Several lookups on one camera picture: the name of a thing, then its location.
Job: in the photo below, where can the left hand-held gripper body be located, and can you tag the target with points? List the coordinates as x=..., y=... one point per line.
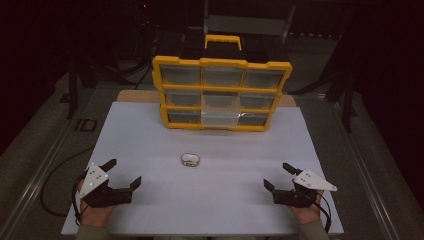
x=110, y=196

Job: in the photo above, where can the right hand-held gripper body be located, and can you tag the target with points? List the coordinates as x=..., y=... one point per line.
x=296, y=196

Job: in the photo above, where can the yellow drawer organizer cabinet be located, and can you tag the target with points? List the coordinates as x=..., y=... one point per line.
x=218, y=89

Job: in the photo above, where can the person's right hand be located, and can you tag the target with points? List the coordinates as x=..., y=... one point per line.
x=308, y=215

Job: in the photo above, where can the person's left hand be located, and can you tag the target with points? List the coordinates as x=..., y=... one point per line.
x=95, y=216

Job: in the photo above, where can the black metal stand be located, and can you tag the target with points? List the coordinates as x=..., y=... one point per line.
x=72, y=86
x=346, y=100

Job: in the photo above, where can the grid of clear plastic drawers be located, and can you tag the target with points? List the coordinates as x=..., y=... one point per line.
x=221, y=100

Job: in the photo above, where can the small black floor bracket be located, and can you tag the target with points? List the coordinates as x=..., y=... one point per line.
x=86, y=125

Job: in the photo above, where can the grey metal floor rail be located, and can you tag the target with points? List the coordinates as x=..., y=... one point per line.
x=373, y=173
x=36, y=173

